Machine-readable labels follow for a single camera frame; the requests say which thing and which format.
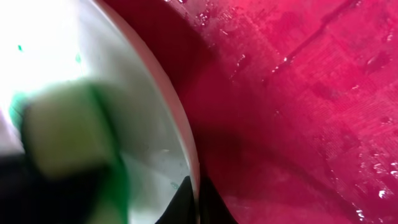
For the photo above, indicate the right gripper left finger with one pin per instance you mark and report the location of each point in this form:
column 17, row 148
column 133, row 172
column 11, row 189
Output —
column 181, row 209

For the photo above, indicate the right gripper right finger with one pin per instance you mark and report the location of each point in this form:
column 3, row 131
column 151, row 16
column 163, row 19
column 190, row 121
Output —
column 212, row 207

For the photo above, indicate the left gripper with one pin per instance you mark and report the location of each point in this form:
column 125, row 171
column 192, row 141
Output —
column 28, row 197

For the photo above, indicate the green yellow sponge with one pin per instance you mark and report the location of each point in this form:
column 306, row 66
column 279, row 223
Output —
column 66, row 129

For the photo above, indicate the white pink plate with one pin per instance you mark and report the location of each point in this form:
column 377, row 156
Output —
column 49, row 43

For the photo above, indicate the red plastic tray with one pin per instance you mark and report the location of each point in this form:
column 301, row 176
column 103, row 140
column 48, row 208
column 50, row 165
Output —
column 292, row 103

